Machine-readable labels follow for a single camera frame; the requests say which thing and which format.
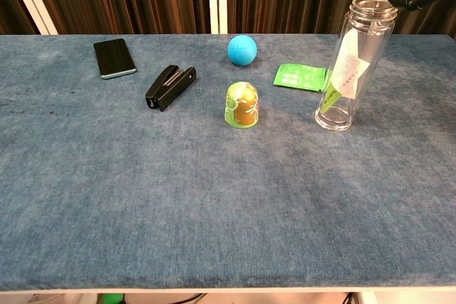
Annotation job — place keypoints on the black smartphone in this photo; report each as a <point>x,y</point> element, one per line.
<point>114,58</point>

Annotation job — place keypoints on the green foil packet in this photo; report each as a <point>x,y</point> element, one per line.
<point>299,77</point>

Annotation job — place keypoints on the blue velvet table cloth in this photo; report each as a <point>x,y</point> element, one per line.
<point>178,193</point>

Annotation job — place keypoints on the white green paper leaflet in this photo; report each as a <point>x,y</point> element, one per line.
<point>351,69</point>

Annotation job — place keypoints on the clear glass bottle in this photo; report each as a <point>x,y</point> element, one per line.
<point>335,119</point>

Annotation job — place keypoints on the blue ball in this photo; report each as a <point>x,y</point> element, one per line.
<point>242,50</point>

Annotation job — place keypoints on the green gold nesting doll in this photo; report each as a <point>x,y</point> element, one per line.
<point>242,106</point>

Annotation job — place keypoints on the black stapler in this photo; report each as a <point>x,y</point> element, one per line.
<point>169,88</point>

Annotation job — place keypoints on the green object under table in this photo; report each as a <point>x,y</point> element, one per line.
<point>112,298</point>

